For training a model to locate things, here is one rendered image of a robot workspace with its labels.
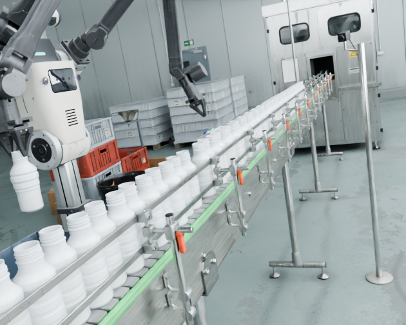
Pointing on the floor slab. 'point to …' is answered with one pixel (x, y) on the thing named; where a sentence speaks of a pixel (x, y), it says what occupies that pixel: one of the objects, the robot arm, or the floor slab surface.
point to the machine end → (329, 62)
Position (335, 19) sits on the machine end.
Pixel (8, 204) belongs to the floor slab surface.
